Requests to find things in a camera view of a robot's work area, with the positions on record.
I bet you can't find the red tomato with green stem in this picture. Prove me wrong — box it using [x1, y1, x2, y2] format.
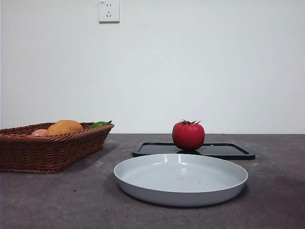
[172, 119, 206, 151]

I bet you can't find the green pepper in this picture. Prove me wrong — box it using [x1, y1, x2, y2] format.
[85, 120, 112, 130]

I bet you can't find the grey round plate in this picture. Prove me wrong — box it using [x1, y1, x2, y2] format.
[113, 153, 249, 207]

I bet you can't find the black rectangular tray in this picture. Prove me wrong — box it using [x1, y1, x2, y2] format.
[132, 141, 256, 160]

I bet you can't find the orange-brown potato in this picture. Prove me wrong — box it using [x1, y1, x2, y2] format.
[45, 119, 84, 135]

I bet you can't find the brown wicker basket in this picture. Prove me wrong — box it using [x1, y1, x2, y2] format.
[0, 122, 115, 174]

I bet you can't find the white wall power socket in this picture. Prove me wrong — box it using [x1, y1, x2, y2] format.
[98, 0, 120, 24]

